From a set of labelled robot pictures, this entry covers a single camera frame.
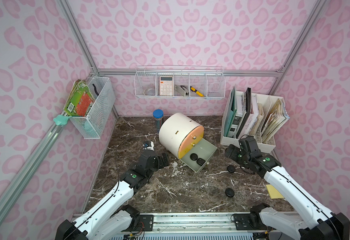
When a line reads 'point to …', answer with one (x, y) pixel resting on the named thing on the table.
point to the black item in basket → (95, 90)
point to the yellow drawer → (198, 137)
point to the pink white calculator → (166, 86)
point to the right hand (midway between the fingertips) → (230, 152)
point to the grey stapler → (181, 90)
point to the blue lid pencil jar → (158, 115)
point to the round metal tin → (149, 91)
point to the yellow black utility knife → (197, 92)
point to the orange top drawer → (191, 140)
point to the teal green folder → (231, 112)
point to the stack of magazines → (276, 118)
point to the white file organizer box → (267, 101)
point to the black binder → (248, 99)
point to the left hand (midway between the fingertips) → (161, 153)
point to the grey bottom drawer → (204, 149)
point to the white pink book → (254, 112)
